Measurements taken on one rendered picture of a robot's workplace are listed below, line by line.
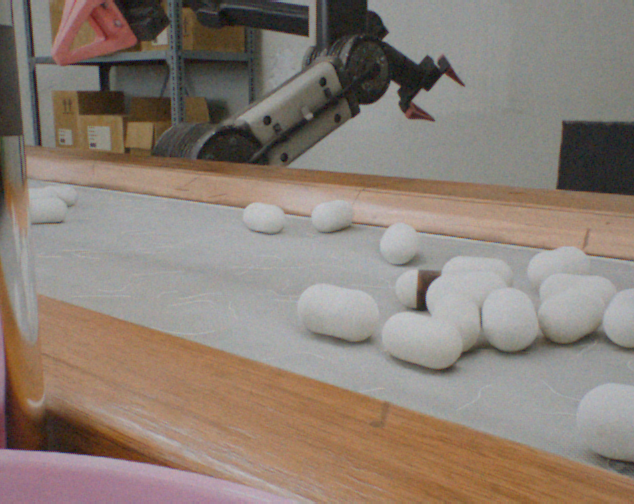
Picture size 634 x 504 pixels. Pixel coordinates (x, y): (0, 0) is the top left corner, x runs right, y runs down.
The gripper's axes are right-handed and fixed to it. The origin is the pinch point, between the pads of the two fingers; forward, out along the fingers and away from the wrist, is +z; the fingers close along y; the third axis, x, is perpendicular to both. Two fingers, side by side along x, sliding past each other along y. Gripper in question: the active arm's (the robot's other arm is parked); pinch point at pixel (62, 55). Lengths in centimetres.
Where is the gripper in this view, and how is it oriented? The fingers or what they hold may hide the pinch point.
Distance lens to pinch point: 77.6
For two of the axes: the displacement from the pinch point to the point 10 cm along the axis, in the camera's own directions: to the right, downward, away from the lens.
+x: 4.0, 6.6, 6.3
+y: 7.6, 1.4, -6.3
